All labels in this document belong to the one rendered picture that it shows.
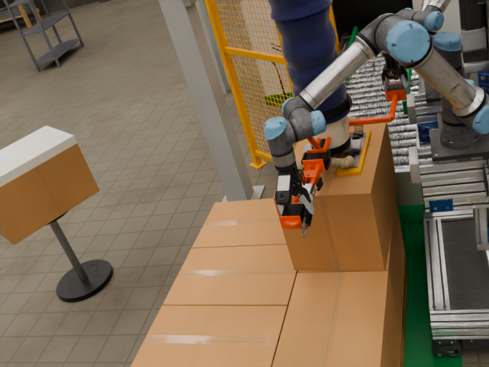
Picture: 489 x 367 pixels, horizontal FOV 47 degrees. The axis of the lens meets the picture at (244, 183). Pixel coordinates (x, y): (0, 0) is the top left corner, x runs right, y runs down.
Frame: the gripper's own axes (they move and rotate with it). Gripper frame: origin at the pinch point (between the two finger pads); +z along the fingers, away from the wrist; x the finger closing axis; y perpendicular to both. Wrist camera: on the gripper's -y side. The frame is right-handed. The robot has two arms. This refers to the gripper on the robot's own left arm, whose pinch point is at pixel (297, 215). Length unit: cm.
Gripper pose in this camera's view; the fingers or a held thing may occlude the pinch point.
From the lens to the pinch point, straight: 192.2
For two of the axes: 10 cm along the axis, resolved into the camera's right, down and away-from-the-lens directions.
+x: -9.2, 0.6, 4.0
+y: 3.0, -5.6, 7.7
